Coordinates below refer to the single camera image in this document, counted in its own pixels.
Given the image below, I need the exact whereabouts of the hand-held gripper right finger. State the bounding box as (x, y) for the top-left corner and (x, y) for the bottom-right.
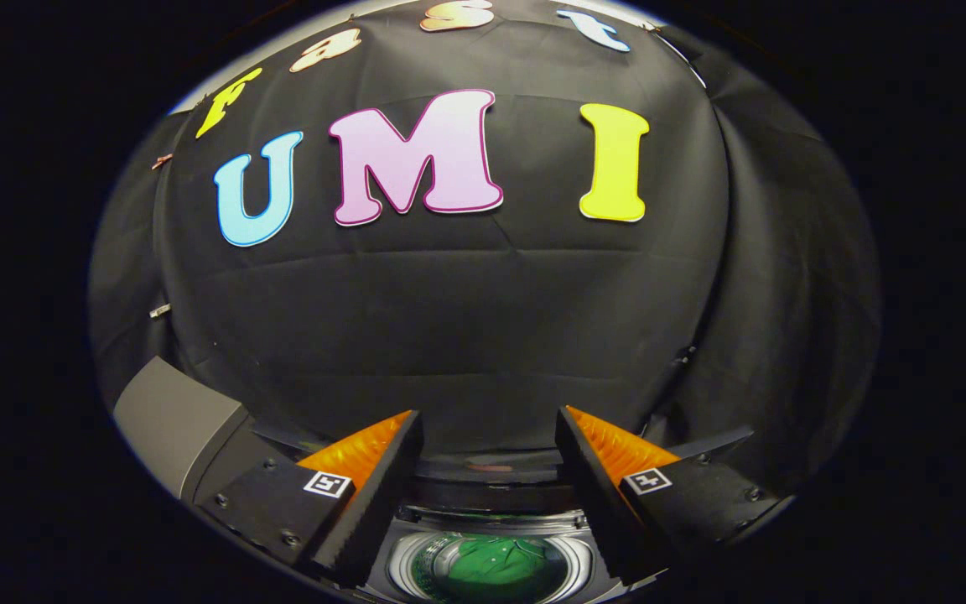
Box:
(554, 405), (786, 585)

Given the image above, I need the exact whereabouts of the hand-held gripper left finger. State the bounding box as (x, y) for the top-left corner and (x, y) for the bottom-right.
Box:
(194, 409), (423, 590)

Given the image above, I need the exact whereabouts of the green polo shirt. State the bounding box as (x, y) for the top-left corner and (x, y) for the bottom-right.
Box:
(437, 537), (557, 601)

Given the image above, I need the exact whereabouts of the black backdrop cloth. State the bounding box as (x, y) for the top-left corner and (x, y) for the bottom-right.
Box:
(89, 0), (883, 497)

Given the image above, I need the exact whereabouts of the grey cabinet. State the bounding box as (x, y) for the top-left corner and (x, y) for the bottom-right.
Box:
(112, 356), (284, 506)

